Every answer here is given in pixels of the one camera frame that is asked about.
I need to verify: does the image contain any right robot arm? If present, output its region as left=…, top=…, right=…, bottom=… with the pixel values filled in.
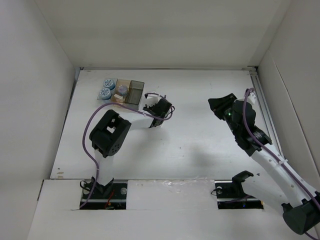
left=208, top=91, right=320, bottom=235

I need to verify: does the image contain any aluminium rail right side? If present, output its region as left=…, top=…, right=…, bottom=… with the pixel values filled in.
left=247, top=66, right=283, bottom=156

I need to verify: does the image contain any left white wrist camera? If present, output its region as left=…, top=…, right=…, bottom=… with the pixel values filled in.
left=144, top=92, right=166, bottom=107

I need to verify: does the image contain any amber plastic container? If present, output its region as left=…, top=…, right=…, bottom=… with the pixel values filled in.
left=111, top=78, right=131, bottom=104

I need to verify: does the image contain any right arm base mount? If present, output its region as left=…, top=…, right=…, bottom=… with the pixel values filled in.
left=211, top=180, right=264, bottom=210

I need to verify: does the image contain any clear plastic container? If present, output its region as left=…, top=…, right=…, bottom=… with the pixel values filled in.
left=97, top=78, right=118, bottom=103

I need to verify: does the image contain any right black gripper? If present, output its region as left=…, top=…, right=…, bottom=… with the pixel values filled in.
left=208, top=93, right=240, bottom=136

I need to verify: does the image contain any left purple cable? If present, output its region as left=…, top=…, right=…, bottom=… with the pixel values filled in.
left=82, top=92, right=176, bottom=208

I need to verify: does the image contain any clear jar of paper clips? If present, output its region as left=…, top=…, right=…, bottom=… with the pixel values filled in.
left=117, top=85, right=129, bottom=96

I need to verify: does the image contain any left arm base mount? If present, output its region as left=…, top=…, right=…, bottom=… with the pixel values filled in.
left=79, top=177, right=128, bottom=210

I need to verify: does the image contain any smoky grey plastic container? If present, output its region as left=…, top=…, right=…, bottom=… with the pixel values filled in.
left=124, top=80, right=145, bottom=110

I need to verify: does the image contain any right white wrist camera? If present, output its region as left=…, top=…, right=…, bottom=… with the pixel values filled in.
left=238, top=88, right=257, bottom=106

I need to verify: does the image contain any blue white tape jar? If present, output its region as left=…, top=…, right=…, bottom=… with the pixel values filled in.
left=103, top=78, right=117, bottom=91
left=99, top=88, right=112, bottom=100

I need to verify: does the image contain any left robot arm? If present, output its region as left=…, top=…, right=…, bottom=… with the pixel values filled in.
left=82, top=96, right=175, bottom=199

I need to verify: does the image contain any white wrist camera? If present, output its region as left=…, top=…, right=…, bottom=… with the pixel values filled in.
left=238, top=88, right=257, bottom=106
left=144, top=92, right=166, bottom=107

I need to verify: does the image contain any white staple box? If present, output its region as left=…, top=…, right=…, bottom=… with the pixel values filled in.
left=114, top=94, right=123, bottom=100

